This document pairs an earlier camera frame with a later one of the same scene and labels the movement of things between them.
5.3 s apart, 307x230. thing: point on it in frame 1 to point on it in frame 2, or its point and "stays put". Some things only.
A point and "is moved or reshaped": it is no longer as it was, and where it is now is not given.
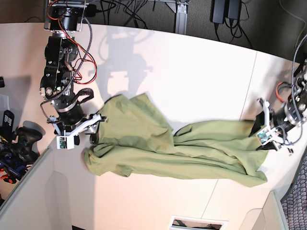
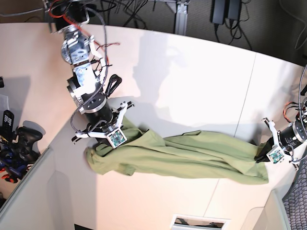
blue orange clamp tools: [10, 171] stays put
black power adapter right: [234, 9] stays put
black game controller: [26, 137] stays put
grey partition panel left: [41, 202] stays put
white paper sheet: [4, 102] stays put
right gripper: [279, 121] to [288, 139]
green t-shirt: [131, 135] is moved or reshaped
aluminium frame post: [181, 17] stays put
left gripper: [72, 121] to [101, 120]
